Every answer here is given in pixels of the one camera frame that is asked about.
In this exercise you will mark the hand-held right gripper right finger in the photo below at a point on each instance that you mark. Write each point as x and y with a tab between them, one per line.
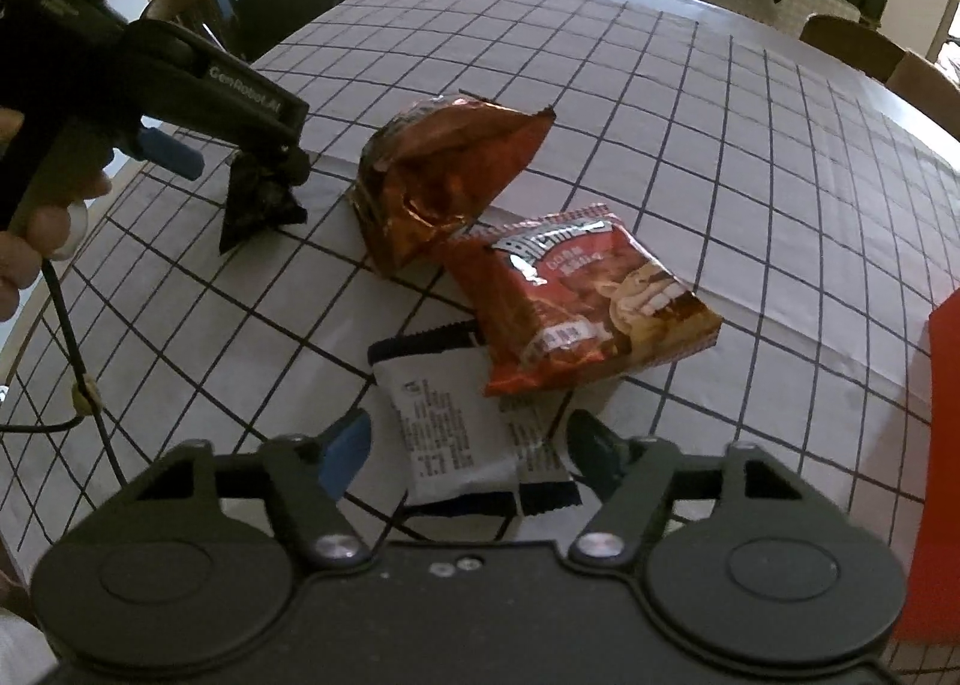
596	456

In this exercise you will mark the red checkered snack packet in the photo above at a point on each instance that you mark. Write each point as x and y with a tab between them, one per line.
585	302

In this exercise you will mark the brown wooden chair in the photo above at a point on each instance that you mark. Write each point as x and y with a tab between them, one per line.
855	47
926	85

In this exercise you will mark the crumpled orange chip bag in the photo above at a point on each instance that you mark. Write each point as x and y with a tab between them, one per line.
435	167

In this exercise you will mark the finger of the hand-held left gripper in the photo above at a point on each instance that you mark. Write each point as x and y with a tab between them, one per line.
174	152
281	163

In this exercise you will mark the white grid tablecloth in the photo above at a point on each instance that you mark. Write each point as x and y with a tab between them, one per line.
675	130

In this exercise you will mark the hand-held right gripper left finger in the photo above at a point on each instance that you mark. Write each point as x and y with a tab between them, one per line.
345	454

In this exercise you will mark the red cardboard box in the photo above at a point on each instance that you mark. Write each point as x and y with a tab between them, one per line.
937	467

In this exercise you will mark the person's left hand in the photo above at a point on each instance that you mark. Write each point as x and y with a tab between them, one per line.
41	231

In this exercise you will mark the white navy snack packet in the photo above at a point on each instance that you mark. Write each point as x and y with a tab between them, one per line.
450	422

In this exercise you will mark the dark triangular snack packet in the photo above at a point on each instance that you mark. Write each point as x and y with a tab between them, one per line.
251	214

